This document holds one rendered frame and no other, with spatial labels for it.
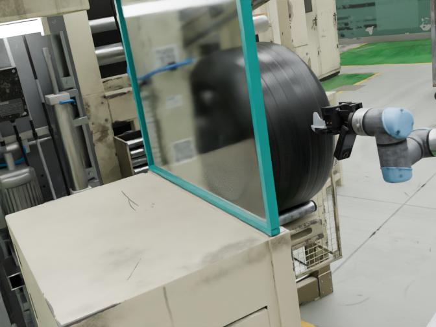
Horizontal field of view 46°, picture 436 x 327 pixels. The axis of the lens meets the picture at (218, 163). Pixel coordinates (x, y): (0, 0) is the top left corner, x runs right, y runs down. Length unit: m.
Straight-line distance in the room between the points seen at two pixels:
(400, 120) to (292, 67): 0.47
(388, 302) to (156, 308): 2.26
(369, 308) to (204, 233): 2.07
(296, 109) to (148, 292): 0.94
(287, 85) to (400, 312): 1.62
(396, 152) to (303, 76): 0.44
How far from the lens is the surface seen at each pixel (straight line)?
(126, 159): 2.03
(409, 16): 13.15
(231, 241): 0.89
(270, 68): 1.64
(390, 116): 1.34
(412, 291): 3.07
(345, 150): 1.52
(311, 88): 1.66
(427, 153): 1.48
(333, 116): 1.48
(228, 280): 0.86
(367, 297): 3.01
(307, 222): 1.86
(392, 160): 1.38
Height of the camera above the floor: 1.66
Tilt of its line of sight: 18 degrees down
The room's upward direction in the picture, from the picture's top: 9 degrees counter-clockwise
